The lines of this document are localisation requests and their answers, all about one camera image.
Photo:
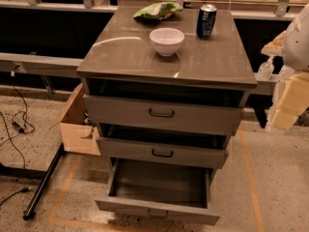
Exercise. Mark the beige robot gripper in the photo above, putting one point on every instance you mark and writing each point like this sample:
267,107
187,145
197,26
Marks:
297,47

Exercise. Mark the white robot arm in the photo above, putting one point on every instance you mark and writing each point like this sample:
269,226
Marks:
291,93

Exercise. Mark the grey drawer cabinet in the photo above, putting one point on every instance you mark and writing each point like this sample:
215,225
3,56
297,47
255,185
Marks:
214,72

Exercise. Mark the grey top drawer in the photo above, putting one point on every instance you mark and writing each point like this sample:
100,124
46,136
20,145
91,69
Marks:
167,116

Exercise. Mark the grey middle drawer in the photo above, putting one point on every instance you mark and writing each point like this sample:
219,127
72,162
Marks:
164,153

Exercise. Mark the clear sanitizer bottle left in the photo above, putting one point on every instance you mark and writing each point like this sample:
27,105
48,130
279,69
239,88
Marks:
266,69

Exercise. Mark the blue soda can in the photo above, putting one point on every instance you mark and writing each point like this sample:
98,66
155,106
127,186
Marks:
205,21

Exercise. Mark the white bowl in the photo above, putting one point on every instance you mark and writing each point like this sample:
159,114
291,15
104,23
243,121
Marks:
166,41

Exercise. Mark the green chip bag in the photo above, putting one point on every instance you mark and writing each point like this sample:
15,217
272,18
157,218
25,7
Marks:
158,11

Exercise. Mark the cardboard box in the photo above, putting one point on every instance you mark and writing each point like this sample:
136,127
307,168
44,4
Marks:
77,136

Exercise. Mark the grey metal shelf rail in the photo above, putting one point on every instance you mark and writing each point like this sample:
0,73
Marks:
36,64

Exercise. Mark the black table leg frame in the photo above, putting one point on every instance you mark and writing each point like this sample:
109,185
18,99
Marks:
31,174

